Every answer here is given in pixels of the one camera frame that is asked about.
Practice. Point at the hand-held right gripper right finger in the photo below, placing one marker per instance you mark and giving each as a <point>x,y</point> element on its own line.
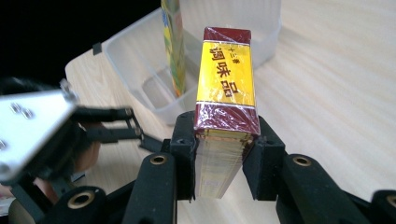
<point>299,186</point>

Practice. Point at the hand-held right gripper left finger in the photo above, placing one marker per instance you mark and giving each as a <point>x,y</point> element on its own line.
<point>162,186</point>

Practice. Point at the clear plastic container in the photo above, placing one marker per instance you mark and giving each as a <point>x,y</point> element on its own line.
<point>143,59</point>

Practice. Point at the yellow spouted sauce pouch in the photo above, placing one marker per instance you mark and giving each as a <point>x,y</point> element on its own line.
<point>175,46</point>

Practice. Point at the red and gold seasoning box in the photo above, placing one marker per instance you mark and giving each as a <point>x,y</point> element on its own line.
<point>227,81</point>

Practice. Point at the black tape strip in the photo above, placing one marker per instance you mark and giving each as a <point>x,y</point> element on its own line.
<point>97,48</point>

